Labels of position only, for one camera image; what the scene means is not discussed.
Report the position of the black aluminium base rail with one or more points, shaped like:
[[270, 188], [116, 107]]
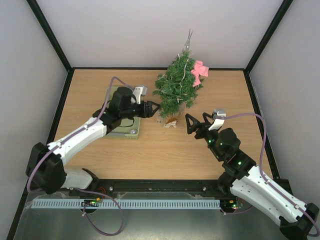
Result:
[[160, 186]]

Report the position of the light blue slotted cable duct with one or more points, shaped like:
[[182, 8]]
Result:
[[129, 204]]

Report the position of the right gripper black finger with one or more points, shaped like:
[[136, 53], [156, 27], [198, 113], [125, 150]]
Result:
[[208, 119], [192, 124]]

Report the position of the small green christmas tree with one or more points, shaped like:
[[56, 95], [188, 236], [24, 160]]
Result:
[[175, 88]]

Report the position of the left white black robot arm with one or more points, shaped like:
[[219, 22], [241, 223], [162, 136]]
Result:
[[47, 162]]

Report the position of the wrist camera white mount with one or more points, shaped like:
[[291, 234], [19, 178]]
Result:
[[138, 93], [218, 117]]

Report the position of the black enclosure frame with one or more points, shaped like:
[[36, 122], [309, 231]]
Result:
[[38, 13]]

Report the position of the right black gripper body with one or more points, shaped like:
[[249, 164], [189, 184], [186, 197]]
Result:
[[200, 128]]

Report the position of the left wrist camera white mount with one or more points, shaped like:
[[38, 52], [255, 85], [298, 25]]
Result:
[[138, 93]]

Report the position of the light green plastic basket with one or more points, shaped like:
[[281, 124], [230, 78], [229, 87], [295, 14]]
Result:
[[125, 130]]

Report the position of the silver star ornament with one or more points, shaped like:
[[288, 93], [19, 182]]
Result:
[[187, 43]]

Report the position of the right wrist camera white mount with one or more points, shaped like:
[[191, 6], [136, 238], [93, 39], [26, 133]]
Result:
[[218, 117]]

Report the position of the clear light battery box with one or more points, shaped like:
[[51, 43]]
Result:
[[159, 120]]

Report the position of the pink felt bow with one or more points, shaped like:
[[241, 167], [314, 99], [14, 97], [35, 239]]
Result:
[[199, 70]]

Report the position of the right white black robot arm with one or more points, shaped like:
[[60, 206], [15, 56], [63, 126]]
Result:
[[296, 219]]

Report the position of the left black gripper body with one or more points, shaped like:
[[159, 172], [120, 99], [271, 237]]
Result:
[[145, 112]]

